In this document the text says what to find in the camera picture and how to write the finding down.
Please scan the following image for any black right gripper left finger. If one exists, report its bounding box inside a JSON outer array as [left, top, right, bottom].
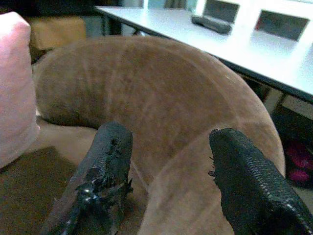
[[40, 121, 134, 235]]

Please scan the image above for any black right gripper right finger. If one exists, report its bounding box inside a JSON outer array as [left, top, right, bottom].
[[208, 127, 313, 235]]

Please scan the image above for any pink pillow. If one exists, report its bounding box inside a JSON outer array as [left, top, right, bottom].
[[0, 11, 41, 169]]

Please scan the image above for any tan fabric sofa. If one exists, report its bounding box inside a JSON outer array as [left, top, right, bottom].
[[0, 35, 286, 235]]

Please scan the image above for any magenta pink object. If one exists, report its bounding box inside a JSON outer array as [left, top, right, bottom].
[[285, 141, 313, 186]]

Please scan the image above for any tan brown box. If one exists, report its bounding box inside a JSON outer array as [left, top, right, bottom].
[[25, 16, 87, 56]]

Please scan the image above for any dark grey chair backrest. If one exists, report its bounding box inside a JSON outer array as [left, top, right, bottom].
[[253, 9, 311, 42], [202, 0, 240, 24]]

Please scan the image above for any black remote control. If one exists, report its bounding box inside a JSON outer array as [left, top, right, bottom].
[[191, 15, 233, 35]]

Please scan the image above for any white table with black frame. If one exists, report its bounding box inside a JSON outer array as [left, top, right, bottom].
[[94, 0, 313, 105]]

